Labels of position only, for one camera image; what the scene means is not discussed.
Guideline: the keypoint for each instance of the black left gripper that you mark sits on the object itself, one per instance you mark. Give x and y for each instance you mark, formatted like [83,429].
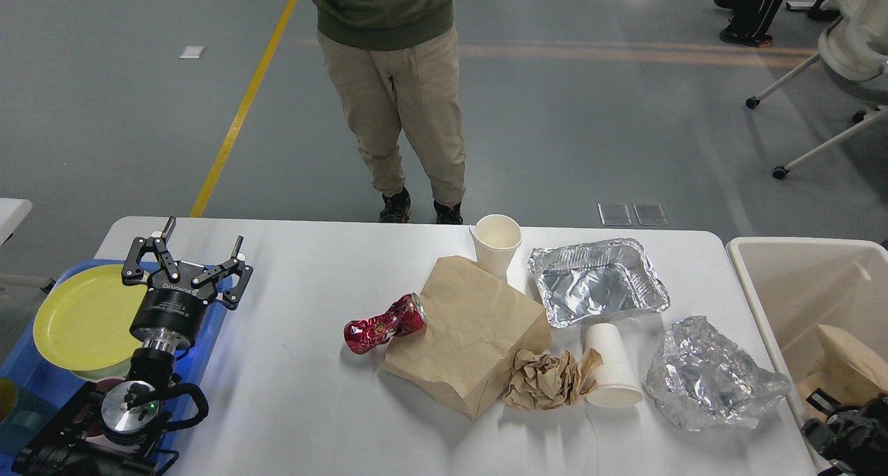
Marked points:
[173,309]

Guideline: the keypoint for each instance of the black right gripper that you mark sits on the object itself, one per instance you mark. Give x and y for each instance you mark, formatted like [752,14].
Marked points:
[855,438]

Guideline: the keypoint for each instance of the small brown paper bag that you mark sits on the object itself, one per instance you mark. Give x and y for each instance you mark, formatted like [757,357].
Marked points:
[848,371]

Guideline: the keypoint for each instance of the yellow plastic plate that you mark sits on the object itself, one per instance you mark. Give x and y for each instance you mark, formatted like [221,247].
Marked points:
[84,324]

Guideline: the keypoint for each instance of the dark teal mug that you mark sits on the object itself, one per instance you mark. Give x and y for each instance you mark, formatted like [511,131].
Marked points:
[23,415]

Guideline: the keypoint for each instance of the large brown paper bag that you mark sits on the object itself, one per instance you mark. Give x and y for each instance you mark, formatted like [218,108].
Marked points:
[475,326]

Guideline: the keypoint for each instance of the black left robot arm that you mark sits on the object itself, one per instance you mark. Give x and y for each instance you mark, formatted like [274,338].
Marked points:
[118,428]

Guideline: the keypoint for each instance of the pale green plate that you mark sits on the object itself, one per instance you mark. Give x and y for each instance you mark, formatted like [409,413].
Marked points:
[118,370]

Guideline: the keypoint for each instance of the beige plastic bin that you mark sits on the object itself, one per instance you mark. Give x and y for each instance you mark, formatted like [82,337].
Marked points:
[793,284]

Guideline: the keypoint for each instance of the crumpled clear plastic wrap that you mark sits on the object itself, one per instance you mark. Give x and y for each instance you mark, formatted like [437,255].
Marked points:
[700,379]

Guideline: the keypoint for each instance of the white side table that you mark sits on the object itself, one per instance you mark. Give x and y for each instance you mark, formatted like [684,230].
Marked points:
[13,212]

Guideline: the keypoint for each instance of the lying white paper cup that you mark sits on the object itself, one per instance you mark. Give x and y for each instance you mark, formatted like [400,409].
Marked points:
[616,385]

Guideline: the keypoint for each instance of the crushed red soda can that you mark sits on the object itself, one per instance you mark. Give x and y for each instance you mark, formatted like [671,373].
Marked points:
[403,317]

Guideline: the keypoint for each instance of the aluminium foil tray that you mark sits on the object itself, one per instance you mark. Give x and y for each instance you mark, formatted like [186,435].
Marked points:
[600,281]

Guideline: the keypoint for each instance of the crumpled brown paper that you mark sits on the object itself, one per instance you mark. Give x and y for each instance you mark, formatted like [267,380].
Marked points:
[541,382]

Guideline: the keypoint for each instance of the upright white paper cup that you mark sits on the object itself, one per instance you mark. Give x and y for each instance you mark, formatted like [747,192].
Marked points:
[496,238]

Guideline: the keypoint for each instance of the person in green sweater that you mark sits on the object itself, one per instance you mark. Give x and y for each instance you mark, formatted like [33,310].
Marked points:
[395,67]

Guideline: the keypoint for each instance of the person in dark clothes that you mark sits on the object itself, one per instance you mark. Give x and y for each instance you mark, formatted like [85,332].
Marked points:
[750,23]

